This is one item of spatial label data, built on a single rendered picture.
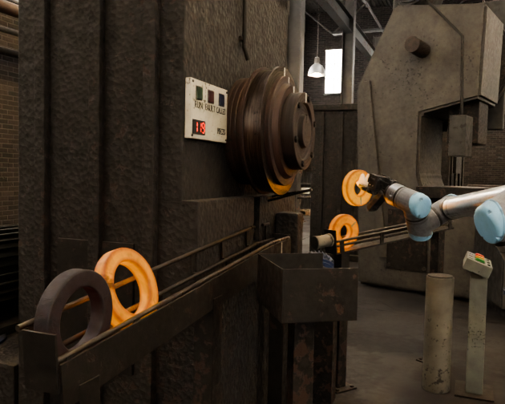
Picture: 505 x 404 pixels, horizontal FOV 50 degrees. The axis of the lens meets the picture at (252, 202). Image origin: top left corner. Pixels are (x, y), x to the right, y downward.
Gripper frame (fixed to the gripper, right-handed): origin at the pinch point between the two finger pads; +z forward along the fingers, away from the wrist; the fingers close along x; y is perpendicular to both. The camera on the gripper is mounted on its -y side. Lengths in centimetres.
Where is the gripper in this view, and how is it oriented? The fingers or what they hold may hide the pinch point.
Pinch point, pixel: (357, 183)
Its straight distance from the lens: 239.1
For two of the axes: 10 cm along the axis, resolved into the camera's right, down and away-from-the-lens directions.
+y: 1.7, -9.4, -2.8
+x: -8.4, 0.1, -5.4
